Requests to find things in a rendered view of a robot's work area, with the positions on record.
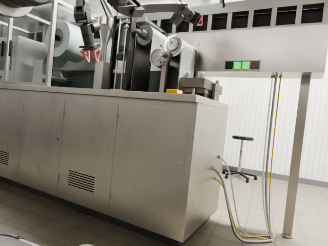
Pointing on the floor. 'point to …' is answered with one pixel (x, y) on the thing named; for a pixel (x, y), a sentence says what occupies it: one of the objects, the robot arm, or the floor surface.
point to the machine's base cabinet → (116, 157)
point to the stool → (240, 159)
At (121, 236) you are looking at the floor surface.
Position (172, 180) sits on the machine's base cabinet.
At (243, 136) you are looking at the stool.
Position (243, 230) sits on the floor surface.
